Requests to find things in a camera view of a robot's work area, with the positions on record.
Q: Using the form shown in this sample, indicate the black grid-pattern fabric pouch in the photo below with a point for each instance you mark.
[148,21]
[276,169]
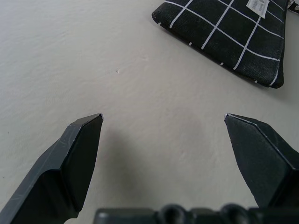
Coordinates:
[233,35]

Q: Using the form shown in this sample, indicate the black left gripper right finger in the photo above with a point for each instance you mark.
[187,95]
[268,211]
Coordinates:
[261,158]

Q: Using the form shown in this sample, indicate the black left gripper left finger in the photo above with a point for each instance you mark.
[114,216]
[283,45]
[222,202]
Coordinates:
[58,172]

